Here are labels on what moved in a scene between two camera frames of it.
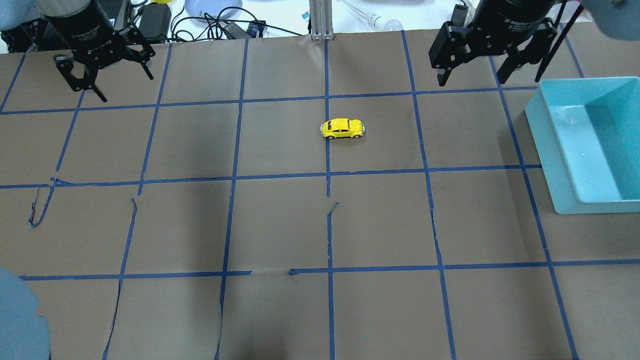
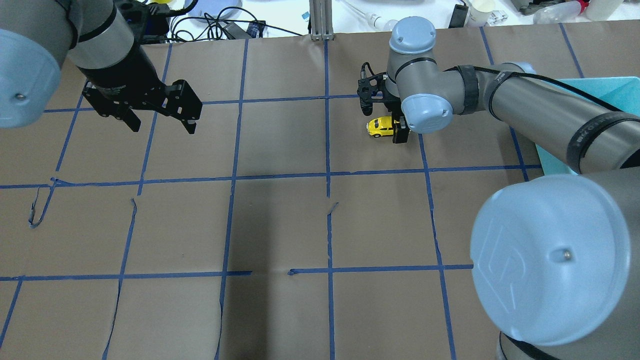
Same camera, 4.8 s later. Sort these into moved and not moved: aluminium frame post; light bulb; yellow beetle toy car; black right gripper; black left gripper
Moved: yellow beetle toy car; black right gripper; black left gripper
Not moved: aluminium frame post; light bulb
